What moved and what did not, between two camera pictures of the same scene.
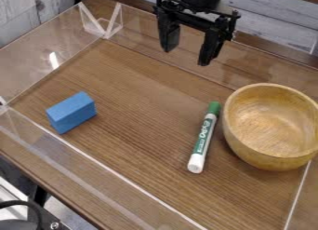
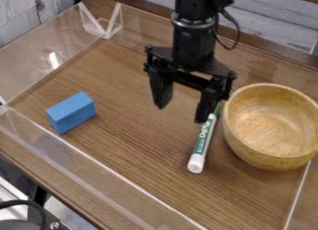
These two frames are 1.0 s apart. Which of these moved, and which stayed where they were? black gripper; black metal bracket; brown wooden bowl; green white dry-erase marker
Moved: black gripper
Stayed: black metal bracket; green white dry-erase marker; brown wooden bowl
